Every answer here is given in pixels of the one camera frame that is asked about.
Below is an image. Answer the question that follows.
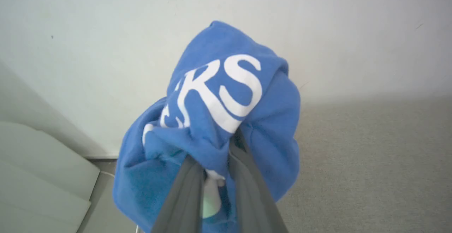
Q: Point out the blue sweatshirt with white lettering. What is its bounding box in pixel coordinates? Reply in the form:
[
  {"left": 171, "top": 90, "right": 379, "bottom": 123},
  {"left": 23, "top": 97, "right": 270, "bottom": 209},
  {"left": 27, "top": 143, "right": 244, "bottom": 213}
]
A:
[{"left": 112, "top": 20, "right": 301, "bottom": 233}]

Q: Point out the white panel furniture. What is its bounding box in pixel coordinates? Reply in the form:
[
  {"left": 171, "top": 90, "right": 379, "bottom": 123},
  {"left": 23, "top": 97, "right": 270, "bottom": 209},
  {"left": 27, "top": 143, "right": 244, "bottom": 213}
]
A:
[{"left": 0, "top": 120, "right": 101, "bottom": 233}]

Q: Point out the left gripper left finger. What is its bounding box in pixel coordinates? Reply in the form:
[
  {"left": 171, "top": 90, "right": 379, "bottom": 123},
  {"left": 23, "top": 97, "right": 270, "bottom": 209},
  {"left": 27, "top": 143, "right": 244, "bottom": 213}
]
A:
[{"left": 151, "top": 155, "right": 206, "bottom": 233}]

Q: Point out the grey fabric sofa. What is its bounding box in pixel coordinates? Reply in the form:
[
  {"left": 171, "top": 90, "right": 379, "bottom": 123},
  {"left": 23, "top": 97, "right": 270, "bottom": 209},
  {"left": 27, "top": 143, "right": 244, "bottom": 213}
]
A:
[{"left": 275, "top": 95, "right": 452, "bottom": 233}]

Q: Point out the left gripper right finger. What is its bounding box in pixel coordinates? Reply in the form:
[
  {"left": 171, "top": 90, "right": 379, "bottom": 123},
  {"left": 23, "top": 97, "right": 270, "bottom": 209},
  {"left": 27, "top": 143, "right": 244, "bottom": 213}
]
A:
[{"left": 229, "top": 129, "right": 289, "bottom": 233}]

